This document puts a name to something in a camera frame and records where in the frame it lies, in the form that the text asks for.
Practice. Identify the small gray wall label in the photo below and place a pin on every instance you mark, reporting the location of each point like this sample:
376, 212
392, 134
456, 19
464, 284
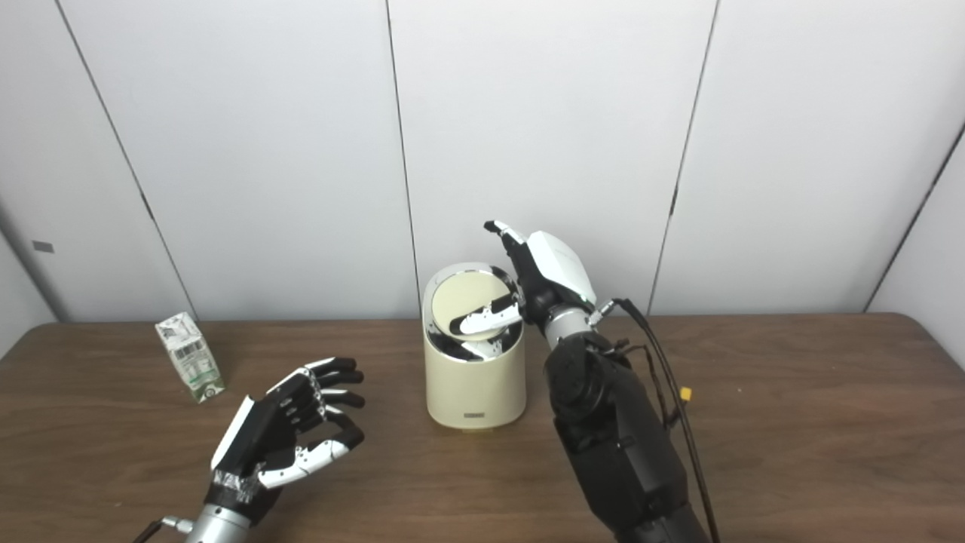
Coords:
43, 246

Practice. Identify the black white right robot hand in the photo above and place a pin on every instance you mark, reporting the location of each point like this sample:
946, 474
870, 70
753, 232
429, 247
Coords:
554, 279

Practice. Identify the white green milk carton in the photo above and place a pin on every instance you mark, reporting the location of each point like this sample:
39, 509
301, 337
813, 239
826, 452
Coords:
190, 358

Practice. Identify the cream-colored bin body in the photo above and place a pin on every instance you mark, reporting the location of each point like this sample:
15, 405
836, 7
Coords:
473, 392

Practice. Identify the black wall panel hinge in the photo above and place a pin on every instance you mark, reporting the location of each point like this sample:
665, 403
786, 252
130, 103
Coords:
673, 200
148, 207

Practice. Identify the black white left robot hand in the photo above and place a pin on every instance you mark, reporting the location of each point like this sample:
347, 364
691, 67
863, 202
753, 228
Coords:
264, 437

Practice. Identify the cream round bin lid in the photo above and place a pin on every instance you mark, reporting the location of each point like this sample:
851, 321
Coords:
467, 298

